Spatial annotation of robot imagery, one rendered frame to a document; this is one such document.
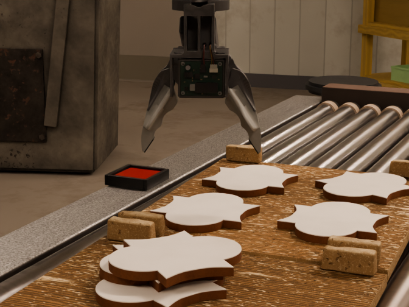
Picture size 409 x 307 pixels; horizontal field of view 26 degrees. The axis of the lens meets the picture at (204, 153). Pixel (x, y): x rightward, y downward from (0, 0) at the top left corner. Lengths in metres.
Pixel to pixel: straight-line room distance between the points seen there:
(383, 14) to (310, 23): 0.89
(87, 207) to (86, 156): 3.62
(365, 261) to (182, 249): 0.20
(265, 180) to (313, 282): 0.37
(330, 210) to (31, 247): 0.39
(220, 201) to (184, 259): 0.28
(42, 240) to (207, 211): 0.22
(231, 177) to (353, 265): 0.38
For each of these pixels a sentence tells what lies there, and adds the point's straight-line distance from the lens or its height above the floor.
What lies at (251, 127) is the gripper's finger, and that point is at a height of 1.07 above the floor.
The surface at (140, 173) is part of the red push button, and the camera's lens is 1.41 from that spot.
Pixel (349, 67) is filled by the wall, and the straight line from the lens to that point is 7.64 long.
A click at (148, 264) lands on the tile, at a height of 0.97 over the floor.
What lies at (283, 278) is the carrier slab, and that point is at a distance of 0.97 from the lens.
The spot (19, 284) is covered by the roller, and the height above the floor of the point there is 0.92.
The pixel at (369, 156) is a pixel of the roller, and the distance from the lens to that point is 1.60.
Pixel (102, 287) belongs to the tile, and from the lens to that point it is 0.92.
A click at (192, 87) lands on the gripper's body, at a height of 1.12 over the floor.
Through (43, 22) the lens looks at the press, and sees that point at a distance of 4.85.
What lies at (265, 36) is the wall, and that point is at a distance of 7.76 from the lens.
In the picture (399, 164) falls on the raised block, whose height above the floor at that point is 0.96.
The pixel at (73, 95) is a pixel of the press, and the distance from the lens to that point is 4.86.
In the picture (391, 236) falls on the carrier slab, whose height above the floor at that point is 0.94.
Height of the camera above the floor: 1.30
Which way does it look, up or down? 14 degrees down
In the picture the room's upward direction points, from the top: straight up
